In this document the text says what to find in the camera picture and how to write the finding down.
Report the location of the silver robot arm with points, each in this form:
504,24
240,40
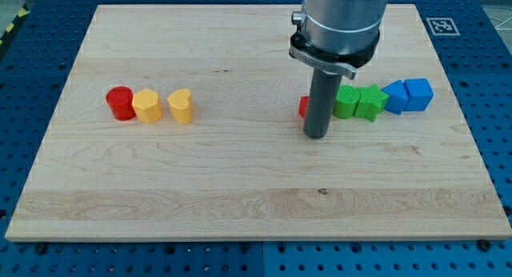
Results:
336,36

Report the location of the red star block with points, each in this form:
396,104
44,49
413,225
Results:
303,104

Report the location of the green star block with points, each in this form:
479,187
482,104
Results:
371,103

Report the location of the wooden board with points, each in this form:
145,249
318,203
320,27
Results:
243,169

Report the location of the yellow heart block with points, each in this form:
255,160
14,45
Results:
181,105

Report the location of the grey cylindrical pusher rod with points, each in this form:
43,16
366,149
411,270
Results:
323,91

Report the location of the green cylinder block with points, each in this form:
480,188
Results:
346,102

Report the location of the yellow hexagon block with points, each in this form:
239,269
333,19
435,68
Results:
147,106

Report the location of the red cylinder block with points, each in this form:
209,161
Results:
119,100

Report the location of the blue triangle block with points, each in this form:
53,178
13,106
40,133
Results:
398,98

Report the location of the blue cube block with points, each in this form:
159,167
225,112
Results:
419,94

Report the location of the white fiducial marker tag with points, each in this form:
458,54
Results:
442,26

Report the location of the black yellow hazard tape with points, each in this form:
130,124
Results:
14,27

